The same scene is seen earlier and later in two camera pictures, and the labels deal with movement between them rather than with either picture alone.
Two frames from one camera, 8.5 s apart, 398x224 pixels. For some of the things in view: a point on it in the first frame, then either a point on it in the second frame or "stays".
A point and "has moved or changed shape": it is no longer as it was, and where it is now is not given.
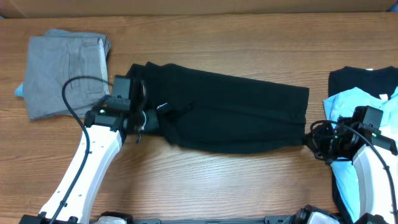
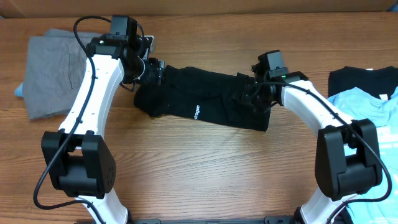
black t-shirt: x=208 y=111 has moved or changed shape
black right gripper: x=313 y=139 to x=265 y=103
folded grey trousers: x=51 y=59 stays
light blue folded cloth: x=19 y=91 stays
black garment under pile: x=380 y=81 stays
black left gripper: x=140 y=129 to x=155 y=71
